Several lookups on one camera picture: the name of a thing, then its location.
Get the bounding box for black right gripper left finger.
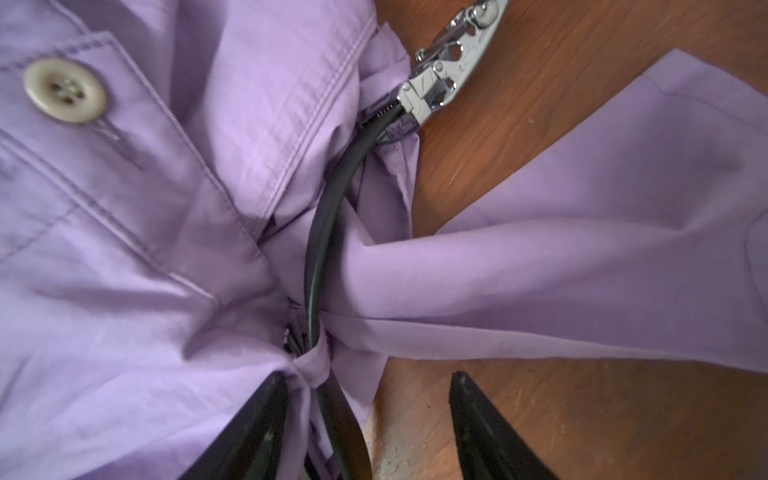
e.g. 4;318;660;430
180;372;288;480

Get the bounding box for purple trousers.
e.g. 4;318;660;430
1;1;767;479

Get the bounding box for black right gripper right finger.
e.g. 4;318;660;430
449;371;557;480

